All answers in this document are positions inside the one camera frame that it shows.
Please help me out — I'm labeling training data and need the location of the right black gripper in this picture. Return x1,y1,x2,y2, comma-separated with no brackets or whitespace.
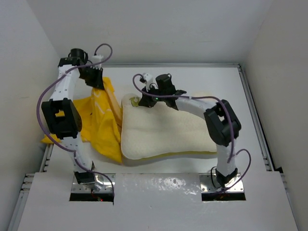
140,83,166,108

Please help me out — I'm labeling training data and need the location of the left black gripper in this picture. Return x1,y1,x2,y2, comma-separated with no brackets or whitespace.
80,65,105,90

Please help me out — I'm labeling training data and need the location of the cream white pillow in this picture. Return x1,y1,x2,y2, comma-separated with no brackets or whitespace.
121,93,217,160

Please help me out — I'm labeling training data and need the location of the yellow pillowcase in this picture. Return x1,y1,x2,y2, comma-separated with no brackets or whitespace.
39,76,123,165

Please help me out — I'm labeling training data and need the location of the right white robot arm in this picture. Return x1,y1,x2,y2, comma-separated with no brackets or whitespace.
135,74,242,187

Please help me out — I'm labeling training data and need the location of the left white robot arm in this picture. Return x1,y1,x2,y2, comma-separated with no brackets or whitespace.
41,48,103,191

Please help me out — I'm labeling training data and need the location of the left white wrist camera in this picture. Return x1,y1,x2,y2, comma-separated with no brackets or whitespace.
90,55,104,69

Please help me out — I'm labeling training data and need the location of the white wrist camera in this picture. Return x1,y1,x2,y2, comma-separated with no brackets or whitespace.
90,55,104,69
140,73,154,89

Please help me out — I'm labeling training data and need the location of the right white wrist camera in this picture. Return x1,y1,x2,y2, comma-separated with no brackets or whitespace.
140,73,154,89

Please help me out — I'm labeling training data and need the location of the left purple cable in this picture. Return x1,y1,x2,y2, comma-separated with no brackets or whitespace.
36,43,115,200

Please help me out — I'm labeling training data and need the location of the purple cable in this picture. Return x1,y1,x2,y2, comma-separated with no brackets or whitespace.
36,43,115,200
132,73,252,193

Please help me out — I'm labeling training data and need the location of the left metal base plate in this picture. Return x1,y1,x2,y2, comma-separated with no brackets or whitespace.
71,174,115,194

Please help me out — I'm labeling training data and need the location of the metal base plate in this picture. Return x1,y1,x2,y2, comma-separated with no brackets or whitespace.
71,174,115,194
199,173,244,194

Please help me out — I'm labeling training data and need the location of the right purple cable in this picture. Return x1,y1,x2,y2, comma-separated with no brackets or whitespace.
132,73,252,193

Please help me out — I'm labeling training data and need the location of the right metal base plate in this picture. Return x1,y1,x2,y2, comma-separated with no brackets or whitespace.
199,173,244,194

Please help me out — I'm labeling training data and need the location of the aluminium table frame rail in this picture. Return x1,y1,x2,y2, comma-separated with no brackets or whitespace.
238,65,275,171

